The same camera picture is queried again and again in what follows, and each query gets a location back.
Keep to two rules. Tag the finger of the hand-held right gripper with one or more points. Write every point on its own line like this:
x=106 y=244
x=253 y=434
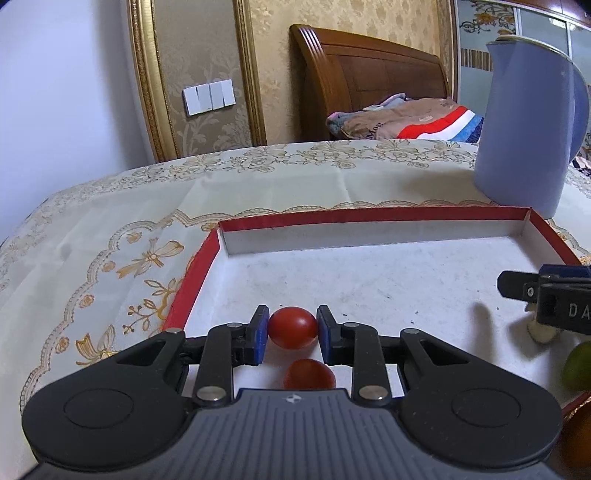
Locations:
x=568 y=272
x=515 y=285

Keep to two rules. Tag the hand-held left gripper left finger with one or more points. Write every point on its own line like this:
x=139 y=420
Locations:
x=261 y=334

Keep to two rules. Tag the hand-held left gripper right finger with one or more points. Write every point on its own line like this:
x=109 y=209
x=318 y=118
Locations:
x=324 y=337

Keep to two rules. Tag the red cherry tomato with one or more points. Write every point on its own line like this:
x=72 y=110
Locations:
x=309 y=374
x=293 y=327

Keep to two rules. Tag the green tomato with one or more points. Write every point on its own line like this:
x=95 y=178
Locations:
x=579 y=367

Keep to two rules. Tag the red cardboard box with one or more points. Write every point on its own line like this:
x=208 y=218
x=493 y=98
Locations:
x=392 y=277

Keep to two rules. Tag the mandarin orange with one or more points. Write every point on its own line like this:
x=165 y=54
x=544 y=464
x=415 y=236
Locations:
x=577 y=438

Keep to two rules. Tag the dark floral cloth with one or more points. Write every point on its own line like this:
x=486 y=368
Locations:
x=582 y=166

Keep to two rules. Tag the blue electric kettle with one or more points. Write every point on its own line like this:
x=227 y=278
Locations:
x=521 y=129

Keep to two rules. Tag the brown striped blanket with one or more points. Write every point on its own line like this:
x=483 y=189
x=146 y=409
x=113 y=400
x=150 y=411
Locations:
x=415 y=120

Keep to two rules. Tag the floral sliding door wardrobe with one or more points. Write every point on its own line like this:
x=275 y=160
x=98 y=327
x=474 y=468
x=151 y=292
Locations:
x=475 y=46

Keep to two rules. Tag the wooden headboard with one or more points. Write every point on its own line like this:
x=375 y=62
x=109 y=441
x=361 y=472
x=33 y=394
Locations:
x=360 y=69

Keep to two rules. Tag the white wall switch panel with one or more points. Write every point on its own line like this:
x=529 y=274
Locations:
x=207 y=97

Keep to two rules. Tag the gilded wall panel frame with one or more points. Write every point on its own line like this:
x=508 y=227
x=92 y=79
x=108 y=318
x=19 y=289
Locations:
x=147 y=83

